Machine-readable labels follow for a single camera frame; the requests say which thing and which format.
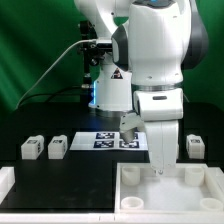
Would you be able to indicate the white sheet with markers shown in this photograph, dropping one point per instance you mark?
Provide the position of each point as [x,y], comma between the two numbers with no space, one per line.
[107,141]

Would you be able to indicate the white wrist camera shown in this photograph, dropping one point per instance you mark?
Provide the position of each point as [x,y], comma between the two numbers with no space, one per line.
[129,123]

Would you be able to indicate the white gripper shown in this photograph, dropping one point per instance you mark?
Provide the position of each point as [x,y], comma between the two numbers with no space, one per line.
[162,141]

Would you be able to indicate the black camera on stand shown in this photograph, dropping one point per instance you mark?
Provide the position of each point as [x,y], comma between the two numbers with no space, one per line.
[93,52]

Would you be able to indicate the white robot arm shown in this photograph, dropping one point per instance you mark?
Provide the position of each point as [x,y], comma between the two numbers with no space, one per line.
[142,47]

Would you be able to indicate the white square tabletop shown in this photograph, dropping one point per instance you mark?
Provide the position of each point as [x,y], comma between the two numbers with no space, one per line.
[186,188]

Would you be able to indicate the white obstacle block left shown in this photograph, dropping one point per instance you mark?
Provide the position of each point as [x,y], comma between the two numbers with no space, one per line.
[7,180]

